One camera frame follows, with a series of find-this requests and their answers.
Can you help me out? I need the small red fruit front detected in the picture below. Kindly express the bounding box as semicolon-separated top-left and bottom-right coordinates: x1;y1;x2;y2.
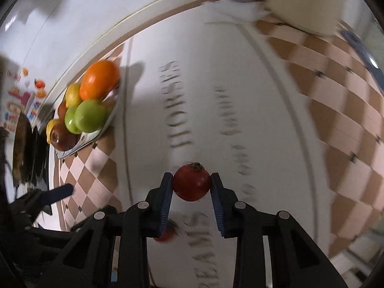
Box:
154;219;178;243

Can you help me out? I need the small red fruit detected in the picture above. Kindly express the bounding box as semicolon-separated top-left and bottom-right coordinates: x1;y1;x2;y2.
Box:
173;162;211;202
154;219;178;243

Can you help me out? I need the small red fruit back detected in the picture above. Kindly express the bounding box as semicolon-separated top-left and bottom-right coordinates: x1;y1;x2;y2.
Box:
173;162;211;202

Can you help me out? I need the dark red apple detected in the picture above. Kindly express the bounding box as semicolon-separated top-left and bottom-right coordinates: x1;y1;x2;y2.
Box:
49;120;79;151

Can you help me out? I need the yellow pear front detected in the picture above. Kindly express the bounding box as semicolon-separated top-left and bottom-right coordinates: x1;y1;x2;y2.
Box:
46;119;60;144

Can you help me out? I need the yellow pear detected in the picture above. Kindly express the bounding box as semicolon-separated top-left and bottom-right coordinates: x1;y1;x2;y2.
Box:
65;83;82;108
46;119;60;144

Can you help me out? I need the green apple back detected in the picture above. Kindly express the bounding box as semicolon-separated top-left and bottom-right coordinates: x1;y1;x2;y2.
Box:
64;106;81;135

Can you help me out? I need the green apple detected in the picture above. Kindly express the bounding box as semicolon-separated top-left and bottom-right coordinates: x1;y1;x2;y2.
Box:
74;99;108;133
64;106;81;135

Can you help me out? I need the brown red round fruit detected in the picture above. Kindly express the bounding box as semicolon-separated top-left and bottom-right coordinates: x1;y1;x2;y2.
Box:
57;100;68;121

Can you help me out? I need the green apple front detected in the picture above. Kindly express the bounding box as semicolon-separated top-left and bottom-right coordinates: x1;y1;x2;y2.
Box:
74;99;108;133

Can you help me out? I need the yellow pear back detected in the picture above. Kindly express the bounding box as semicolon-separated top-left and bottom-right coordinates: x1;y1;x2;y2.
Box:
65;83;82;108

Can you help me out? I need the orange back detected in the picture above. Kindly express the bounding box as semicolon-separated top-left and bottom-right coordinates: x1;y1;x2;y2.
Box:
79;60;120;101

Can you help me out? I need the black gas stove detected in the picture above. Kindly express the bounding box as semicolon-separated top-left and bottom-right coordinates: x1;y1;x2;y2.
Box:
30;127;49;186

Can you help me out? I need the black frying pan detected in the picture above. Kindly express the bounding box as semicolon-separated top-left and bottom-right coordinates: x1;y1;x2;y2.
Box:
12;113;33;187

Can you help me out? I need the checkered printed counter mat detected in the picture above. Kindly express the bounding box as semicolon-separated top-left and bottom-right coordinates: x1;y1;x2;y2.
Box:
54;3;383;287

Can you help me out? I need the oval floral ceramic plate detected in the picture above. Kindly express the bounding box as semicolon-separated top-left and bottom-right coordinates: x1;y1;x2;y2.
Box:
54;77;122;160

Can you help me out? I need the blue smartphone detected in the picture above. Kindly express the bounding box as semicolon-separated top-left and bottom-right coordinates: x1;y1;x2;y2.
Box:
340;30;384;93

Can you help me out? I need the white folded tissue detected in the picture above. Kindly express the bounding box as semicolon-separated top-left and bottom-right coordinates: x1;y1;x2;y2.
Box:
202;0;270;24

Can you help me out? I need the cream utensil holder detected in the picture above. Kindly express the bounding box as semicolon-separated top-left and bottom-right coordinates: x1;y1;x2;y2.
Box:
267;0;344;36

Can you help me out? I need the colourful wall sticker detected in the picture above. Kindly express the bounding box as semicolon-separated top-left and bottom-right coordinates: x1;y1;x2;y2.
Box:
1;66;48;134

